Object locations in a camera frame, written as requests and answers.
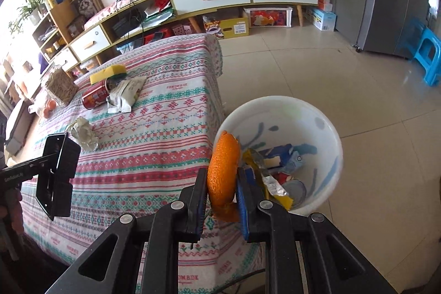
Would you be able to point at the white snack wrapper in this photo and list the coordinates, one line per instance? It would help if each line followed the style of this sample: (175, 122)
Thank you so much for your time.
(125, 92)

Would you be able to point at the wooden shelf unit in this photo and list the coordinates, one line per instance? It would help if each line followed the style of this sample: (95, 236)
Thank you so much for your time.
(58, 22)

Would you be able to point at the black plastic tray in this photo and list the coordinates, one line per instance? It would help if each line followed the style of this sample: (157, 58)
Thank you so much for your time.
(60, 177)

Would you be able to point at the yellow cardboard box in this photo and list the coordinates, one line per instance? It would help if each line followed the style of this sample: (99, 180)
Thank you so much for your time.
(236, 27)

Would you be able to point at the patterned tablecloth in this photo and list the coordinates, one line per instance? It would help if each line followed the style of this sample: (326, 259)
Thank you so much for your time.
(155, 128)

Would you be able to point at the cartoon print can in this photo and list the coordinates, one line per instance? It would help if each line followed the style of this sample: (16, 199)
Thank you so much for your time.
(296, 189)

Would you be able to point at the yellow sponge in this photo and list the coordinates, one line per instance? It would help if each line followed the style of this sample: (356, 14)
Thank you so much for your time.
(108, 73)

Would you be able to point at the green potted plant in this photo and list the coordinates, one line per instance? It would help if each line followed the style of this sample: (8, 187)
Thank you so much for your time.
(31, 4)

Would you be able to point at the blue plastic stool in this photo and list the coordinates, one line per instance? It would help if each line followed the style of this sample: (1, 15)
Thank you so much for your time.
(429, 56)

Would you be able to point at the dark blue box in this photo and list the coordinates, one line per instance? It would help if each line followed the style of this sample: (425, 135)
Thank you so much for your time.
(275, 154)

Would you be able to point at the person's left hand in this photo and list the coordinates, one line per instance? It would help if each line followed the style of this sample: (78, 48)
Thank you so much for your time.
(13, 214)

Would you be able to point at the crumpled beige paper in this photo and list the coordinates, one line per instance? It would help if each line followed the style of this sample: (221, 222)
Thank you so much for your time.
(82, 135)

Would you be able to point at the orange peel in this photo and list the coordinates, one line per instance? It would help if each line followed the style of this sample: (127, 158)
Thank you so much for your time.
(224, 170)

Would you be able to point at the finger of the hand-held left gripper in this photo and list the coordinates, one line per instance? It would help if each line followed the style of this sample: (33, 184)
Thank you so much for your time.
(36, 162)

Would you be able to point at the red can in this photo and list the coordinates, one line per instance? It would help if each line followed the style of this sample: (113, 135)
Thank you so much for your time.
(94, 94)

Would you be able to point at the framed picture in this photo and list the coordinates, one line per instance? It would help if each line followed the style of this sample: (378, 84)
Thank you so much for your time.
(88, 3)

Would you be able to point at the yellow packet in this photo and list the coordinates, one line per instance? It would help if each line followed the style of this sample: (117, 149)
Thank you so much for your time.
(253, 173)

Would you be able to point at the light blue milk carton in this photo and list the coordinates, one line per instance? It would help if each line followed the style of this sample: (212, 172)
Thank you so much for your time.
(303, 158)

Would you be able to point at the white and blue box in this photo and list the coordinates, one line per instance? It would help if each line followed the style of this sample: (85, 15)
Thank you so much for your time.
(322, 20)

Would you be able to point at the orange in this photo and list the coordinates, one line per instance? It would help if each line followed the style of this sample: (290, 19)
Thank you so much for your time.
(46, 112)
(52, 104)

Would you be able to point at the silver foil wrapper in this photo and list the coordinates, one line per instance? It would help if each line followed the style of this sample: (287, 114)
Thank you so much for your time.
(275, 187)

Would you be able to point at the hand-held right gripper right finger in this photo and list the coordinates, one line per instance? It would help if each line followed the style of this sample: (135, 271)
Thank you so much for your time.
(243, 208)

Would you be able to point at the pink cabinet cloth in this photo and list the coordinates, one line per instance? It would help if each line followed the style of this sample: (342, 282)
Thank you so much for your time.
(113, 6)

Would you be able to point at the red picture storage box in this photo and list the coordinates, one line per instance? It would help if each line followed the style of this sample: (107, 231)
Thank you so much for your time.
(268, 17)

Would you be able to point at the white plastic bin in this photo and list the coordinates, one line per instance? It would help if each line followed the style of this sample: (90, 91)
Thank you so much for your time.
(275, 115)

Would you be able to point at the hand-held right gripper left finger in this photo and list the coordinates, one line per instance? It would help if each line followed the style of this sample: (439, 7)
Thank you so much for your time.
(201, 201)

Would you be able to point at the clear plastic snack jar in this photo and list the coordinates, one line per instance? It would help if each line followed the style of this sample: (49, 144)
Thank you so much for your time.
(63, 87)

